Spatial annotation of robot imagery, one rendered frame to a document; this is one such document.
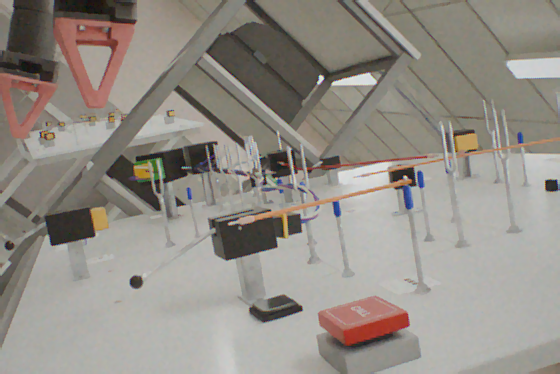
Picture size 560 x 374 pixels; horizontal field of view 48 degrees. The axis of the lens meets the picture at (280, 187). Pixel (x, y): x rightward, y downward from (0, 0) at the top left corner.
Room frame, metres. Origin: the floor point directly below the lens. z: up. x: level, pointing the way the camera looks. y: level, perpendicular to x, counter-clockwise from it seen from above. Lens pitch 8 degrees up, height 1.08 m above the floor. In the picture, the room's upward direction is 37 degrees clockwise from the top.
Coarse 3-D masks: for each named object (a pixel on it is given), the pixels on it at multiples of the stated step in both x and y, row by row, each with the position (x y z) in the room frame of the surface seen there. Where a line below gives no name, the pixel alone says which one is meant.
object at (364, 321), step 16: (352, 304) 0.46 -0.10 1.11; (368, 304) 0.46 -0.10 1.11; (384, 304) 0.45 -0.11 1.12; (320, 320) 0.46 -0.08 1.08; (336, 320) 0.44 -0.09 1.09; (352, 320) 0.43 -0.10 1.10; (368, 320) 0.43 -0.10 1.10; (384, 320) 0.43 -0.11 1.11; (400, 320) 0.43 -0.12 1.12; (336, 336) 0.44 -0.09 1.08; (352, 336) 0.42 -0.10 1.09; (368, 336) 0.42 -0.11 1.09; (384, 336) 0.44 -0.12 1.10
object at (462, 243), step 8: (440, 128) 0.66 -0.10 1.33; (448, 128) 0.65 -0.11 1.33; (448, 168) 0.67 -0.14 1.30; (456, 168) 0.66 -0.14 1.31; (456, 184) 0.67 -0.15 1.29; (456, 192) 0.67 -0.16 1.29; (456, 200) 0.67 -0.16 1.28; (456, 208) 0.67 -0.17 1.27; (456, 216) 0.68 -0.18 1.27; (464, 240) 0.68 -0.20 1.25
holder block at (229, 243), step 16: (256, 208) 0.64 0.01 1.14; (208, 224) 0.65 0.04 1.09; (224, 224) 0.61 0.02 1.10; (256, 224) 0.62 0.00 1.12; (272, 224) 0.62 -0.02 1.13; (224, 240) 0.61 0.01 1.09; (240, 240) 0.62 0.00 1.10; (256, 240) 0.62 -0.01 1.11; (272, 240) 0.63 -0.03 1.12; (224, 256) 0.62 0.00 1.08; (240, 256) 0.62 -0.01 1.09
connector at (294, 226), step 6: (276, 216) 0.64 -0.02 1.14; (288, 216) 0.64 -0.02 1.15; (294, 216) 0.64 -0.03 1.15; (300, 216) 0.64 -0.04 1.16; (276, 222) 0.63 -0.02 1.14; (282, 222) 0.63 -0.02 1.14; (288, 222) 0.64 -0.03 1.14; (294, 222) 0.64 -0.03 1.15; (300, 222) 0.64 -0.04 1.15; (276, 228) 0.63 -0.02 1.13; (282, 228) 0.63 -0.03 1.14; (288, 228) 0.64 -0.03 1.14; (294, 228) 0.64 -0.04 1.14; (300, 228) 0.64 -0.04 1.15; (276, 234) 0.63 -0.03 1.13; (282, 234) 0.64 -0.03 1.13; (288, 234) 0.64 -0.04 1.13
